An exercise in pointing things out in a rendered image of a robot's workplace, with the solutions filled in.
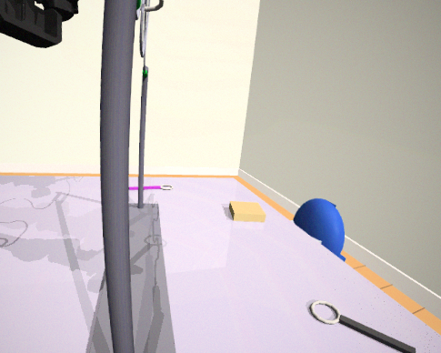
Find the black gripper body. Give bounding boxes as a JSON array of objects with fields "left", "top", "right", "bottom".
[{"left": 0, "top": 0, "right": 63, "bottom": 48}]

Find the tan flat block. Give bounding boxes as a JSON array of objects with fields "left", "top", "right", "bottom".
[{"left": 229, "top": 201, "right": 266, "bottom": 222}]

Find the grey ring with dark grey handle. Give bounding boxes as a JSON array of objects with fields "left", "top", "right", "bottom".
[{"left": 310, "top": 300, "right": 416, "bottom": 353}]

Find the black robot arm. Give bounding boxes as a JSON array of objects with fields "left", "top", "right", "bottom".
[{"left": 36, "top": 0, "right": 79, "bottom": 23}]

